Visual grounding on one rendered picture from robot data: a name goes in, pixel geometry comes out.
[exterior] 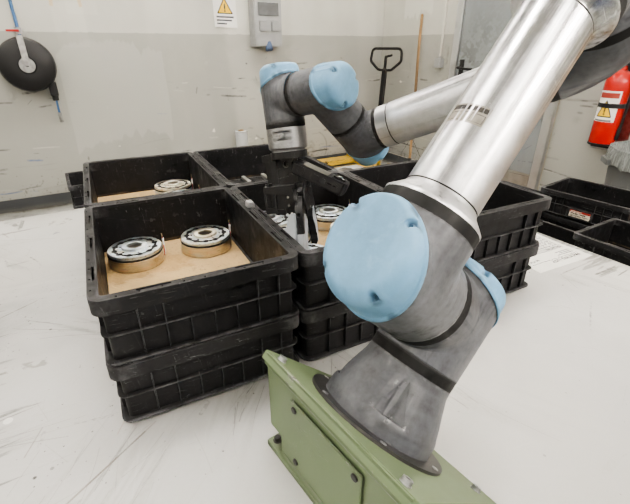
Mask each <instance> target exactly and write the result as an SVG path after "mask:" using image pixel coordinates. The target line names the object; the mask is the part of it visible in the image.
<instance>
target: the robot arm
mask: <svg viewBox="0 0 630 504"><path fill-rule="evenodd" d="M511 13H512V18H511V19H510V21H509V22H508V24H507V26H506V27H505V29H504V30H503V32H502V33H501V35H500V36H499V38H498V39H497V41H496V42H495V44H494V45H493V47H492V49H491V50H490V52H489V53H488V55H487V56H486V58H485V59H484V61H483V62H482V64H481V65H480V67H478V68H475V69H473V70H470V71H467V72H465V73H462V74H460V75H457V76H455V77H452V78H450V79H447V80H444V81H442V82H439V83H437V84H434V85H432V86H429V87H427V88H424V89H421V90H419V91H416V92H414V93H411V94H409V95H406V96H403V97H401V98H398V99H396V100H393V101H391V102H388V103H386V104H383V105H380V106H378V107H376V108H373V109H370V110H368V111H367V110H366V109H365V108H364V107H363V105H362V104H361V103H360V102H359V100H358V99H357V97H358V93H359V83H358V80H356V77H355V76H356V73H355V71H354V69H353V68H352V67H351V66H350V65H349V64H348V63H346V62H344V61H334V62H333V61H332V62H325V63H320V64H318V65H316V66H314V67H310V68H307V69H303V70H300V71H299V67H298V65H297V64H296V63H294V62H276V63H271V64H267V65H265V66H263V67H262V68H261V69H260V72H259V76H260V94H261V96H262V103H263V110H264V117H265V124H266V132H267V139H268V146H269V150H270V151H272V152H273V153H270V154H271V155H265V156H261V158H262V163H265V166H266V173H267V180H268V184H266V185H265V187H264V188H263V192H264V199H265V206H266V213H267V214H276V215H286V214H288V213H289V212H295V213H293V214H290V215H289V216H288V219H287V227H286V228H285V229H284V230H285V231H286V232H287V233H288V234H289V235H290V236H291V237H293V238H294V239H295V240H296V241H297V242H298V243H299V244H300V245H302V246H303V247H304V248H305V249H307V250H309V246H308V234H310V236H311V242H312V243H314V244H317V243H318V240H319V238H318V225H317V215H316V207H315V201H314V197H313V192H312V185H311V183H313V184H316V185H318V186H320V187H322V188H324V189H326V190H328V191H329V192H330V193H332V194H335V195H337V196H343V195H344V194H345V193H346V191H347V189H348V187H349V184H350V182H349V181H348V180H347V179H346V178H344V177H342V176H340V175H337V174H333V173H331V172H328V171H326V170H324V169H322V168H320V167H318V166H316V165H313V164H311V163H309V162H307V161H305V160H303V159H301V158H299V159H298V157H303V156H308V153H307V149H305V147H307V146H308V143H307V135H306V126H305V117H304V116H306V115H312V114H313V115H315V116H316V118H317V119H318V120H319V121H320V122H321V123H322V124H323V125H324V127H325V128H326V129H327V130H328V131H329V132H330V133H331V134H332V135H333V136H334V138H335V139H336V140H337V141H338V142H339V143H340V144H341V145H342V146H343V148H344V149H345V151H346V152H347V154H348V155H349V156H351V157H352V158H353V159H354V160H356V161H357V162H358V163H359V164H360V165H363V166H371V165H374V164H376V163H377V162H378V161H379V160H382V159H383V158H384V157H385V156H386V154H387V152H388V150H389V147H390V146H393V145H396V144H400V143H403V142H406V141H409V140H412V139H415V138H419V137H422V136H425V135H428V134H431V133H434V132H437V133H436V134H435V136H434V137H433V139H432V140H431V142H430V144H429V145H428V147H427V148H426V150H425V151H424V153H423V154H422V156H421V157H420V159H419V160H418V162H417V163H416V165H415V167H414V168H413V170H412V171H411V173H410V174H409V176H408V177H407V178H406V179H403V180H398V181H393V182H389V183H387V184H386V186H385V187H384V189H383V190H382V192H378V193H372V194H368V195H365V196H363V197H361V198H360V199H359V203H358V204H355V203H351V204H350V205H349V206H348V207H347V208H345V209H344V210H343V212H342V213H341V214H340V215H339V216H338V218H337V219H336V221H335V222H334V224H333V225H332V227H331V229H330V231H329V234H328V236H327V239H326V243H325V247H324V253H323V265H324V268H325V278H326V281H327V283H328V285H329V288H330V289H331V291H332V292H333V294H334V295H335V296H336V297H337V298H338V299H339V300H340V301H341V302H343V303H344V304H345V305H346V306H347V307H348V308H349V309H350V310H351V311H352V312H353V313H354V314H355V315H357V316H358V317H360V318H362V319H364V320H366V321H369V322H371V323H373V324H374V325H376V326H377V327H379V329H378V330H377V332H376V333H375V335H374V337H373V338H372V340H371V341H370V343H369V344H368V345H367V346H366V347H365V348H364V349H363V350H362V351H360V352H359V353H358V354H357V355H356V356H355V357H353V358H352V359H351V360H350V361H349V362H348V363H347V364H346V365H345V366H344V367H343V368H342V369H341V370H337V371H336V372H334V374H333V375H332V376H331V378H330V379H329V381H328V382H327V384H326V387H327V390H328V391H329V393H330V394H331V396H332V397H333V398H334V399H335V400H336V401H337V402H338V403H339V404H340V406H341V407H343V408H344V409H345V410H346V411H347V412H348V413H349V414H350V415H351V416H352V417H353V418H354V419H356V420H357V421H358V422H359V423H360V424H362V425H363V426H364V427H365V428H367V429H368V430H369V431H371V432H372V433H373V434H375V435H376V436H377V437H379V438H380V439H382V440H383V441H384V442H386V443H387V444H389V445H390V446H392V447H394V448H395V449H397V450H398V451H400V452H402V453H404V454H406V455H407V456H409V457H412V458H414V459H416V460H419V461H423V462H426V461H427V460H428V458H429V457H430V455H431V453H432V452H433V450H434V448H435V445H436V440H437V436H438V433H439V429H440V424H441V420H442V416H443V412H444V408H445V403H446V400H447V398H448V397H449V395H450V393H451V392H452V390H453V388H454V387H455V385H456V384H457V382H458V381H459V379H460V377H461V376H462V374H463V373H464V371H465V370H466V368H467V366H468V365H469V363H470V362H471V360H472V359H473V357H474V355H475V354H476V352H477V351H478V349H479V347H480V346H481V344H482V343H483V341H484V340H485V338H486V336H487V335H488V333H489V332H490V330H491V329H492V328H493V327H494V326H495V325H496V324H497V322H498V320H499V318H500V313H501V311H502V310H503V308H504V306H505V303H506V294H505V291H504V289H503V287H502V285H501V284H500V282H499V281H498V280H497V279H496V277H495V276H494V275H493V274H492V273H490V272H488V271H486V270H484V267H483V266H482V265H481V264H479V263H478V262H476V261H475V260H473V259H472V258H470V256H471V255H472V253H473V251H474V250H475V248H476V247H477V245H478V244H479V242H480V240H481V234H480V230H479V227H478V223H477V217H478V215H479V214H480V212H481V211H482V209H483V208H484V206H485V204H486V203H487V201H488V200H489V198H490V197H491V195H492V193H493V192H494V190H495V189H496V187H497V186H498V184H499V182H500V181H501V179H502V178H503V176H504V175H505V173H506V171H507V170H508V168H509V167H510V165H511V164H512V162H513V160H514V159H515V157H516V156H517V154H518V153H519V151H520V149H521V148H522V146H523V145H524V143H525V142H526V140H527V138H528V137H529V135H530V134H531V132H532V131H533V129H534V127H535V126H536V124H537V123H538V121H539V120H540V118H541V116H542V115H543V113H544V112H545V110H546V109H547V107H548V105H549V104H550V103H552V102H555V101H558V100H562V99H565V98H568V97H571V96H573V95H576V94H579V93H581V92H583V91H585V90H587V89H589V88H591V87H593V86H595V85H597V84H599V83H601V82H602V81H604V80H606V79H608V78H609V77H611V76H612V75H614V74H615V73H616V72H618V71H619V70H621V69H622V68H624V67H625V66H626V65H627V64H628V63H629V62H630V0H511ZM287 162H288V163H287ZM286 163H287V164H286ZM287 165H288V166H287ZM310 182H311V183H310ZM266 195H267V197H266ZM267 199H268V204H267ZM268 206H269V208H268Z"/></svg>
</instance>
